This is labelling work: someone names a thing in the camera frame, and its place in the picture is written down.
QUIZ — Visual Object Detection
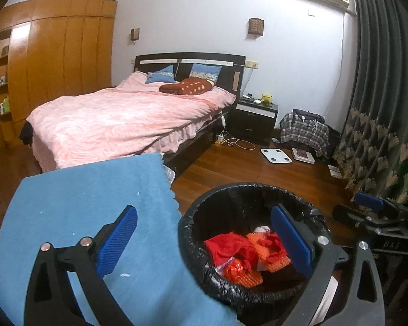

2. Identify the dark patterned curtain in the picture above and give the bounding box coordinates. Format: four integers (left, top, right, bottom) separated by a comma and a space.
334, 0, 408, 207

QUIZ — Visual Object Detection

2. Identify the black cloth at bed foot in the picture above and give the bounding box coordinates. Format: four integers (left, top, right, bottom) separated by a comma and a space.
18, 121, 34, 147

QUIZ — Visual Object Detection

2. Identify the right brown wall lamp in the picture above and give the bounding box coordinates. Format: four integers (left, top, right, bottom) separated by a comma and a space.
248, 18, 264, 37

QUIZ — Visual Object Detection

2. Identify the orange foam net sleeve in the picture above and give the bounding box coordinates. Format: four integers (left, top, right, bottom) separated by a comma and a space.
240, 233, 291, 289

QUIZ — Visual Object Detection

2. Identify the black bedside table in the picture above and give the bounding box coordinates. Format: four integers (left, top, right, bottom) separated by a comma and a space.
227, 98, 279, 146

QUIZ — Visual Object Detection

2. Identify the wooden wardrobe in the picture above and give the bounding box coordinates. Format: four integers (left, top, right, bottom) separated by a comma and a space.
0, 0, 117, 148

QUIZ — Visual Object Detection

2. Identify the left brown wall lamp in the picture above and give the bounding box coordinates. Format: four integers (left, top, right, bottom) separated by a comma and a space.
129, 28, 140, 42

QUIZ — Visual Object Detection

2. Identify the brown wall lamp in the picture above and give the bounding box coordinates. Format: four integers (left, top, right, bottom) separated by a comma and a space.
129, 28, 140, 42
248, 18, 264, 37

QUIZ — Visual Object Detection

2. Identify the pink crumpled tissue ball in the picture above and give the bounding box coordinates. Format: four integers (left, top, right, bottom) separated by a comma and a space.
254, 225, 272, 235

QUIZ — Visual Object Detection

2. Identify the left blue pillow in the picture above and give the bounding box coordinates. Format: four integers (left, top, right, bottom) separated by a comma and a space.
146, 65, 175, 84

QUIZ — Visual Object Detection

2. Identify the black trash bin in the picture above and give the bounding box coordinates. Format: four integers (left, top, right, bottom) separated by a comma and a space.
178, 183, 331, 325

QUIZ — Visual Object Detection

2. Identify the plaid shirt on chair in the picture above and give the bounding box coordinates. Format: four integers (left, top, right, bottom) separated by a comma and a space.
279, 109, 329, 157

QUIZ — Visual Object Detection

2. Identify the white bathroom scale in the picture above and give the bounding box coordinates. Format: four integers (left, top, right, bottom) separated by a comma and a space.
260, 148, 292, 164

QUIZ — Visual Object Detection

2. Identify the red shiny foil ball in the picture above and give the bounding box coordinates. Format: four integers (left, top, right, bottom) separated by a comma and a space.
222, 258, 253, 284

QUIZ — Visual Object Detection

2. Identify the red fleece cloth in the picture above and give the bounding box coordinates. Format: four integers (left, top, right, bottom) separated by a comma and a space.
203, 232, 290, 272

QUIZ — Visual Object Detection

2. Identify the right blue pillow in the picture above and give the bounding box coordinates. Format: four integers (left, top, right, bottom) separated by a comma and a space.
189, 63, 222, 83

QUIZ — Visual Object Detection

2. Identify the white charger cable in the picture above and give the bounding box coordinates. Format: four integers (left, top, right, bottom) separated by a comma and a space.
214, 111, 256, 152

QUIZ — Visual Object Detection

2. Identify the brown dotted pillow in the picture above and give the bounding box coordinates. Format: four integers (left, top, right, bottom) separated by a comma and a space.
159, 77, 215, 96

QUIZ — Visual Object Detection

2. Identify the bed with pink blanket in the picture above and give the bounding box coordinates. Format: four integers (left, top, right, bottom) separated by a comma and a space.
25, 52, 246, 174

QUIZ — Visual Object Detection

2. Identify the yellow plush toy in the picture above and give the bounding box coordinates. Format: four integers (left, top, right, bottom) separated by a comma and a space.
260, 93, 273, 106

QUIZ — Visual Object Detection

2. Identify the blue table mat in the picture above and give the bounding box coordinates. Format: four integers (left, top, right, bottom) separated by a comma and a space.
0, 154, 238, 325

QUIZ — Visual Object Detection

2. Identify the blue pillow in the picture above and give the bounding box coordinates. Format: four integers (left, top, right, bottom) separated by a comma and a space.
146, 65, 175, 84
189, 63, 222, 83

